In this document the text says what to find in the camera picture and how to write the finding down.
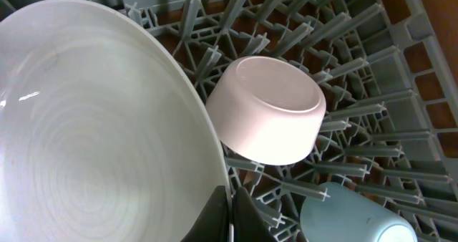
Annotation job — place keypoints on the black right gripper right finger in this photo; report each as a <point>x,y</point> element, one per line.
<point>248,224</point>

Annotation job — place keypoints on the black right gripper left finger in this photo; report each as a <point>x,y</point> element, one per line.
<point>212,225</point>

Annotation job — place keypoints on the light blue cup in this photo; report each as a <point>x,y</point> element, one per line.
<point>345,215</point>

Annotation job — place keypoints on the white bowl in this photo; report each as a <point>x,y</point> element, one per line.
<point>267,110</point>

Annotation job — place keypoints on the white plate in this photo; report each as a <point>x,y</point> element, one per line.
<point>103,137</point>

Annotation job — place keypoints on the grey dishwasher rack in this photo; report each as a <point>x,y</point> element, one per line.
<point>388,70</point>

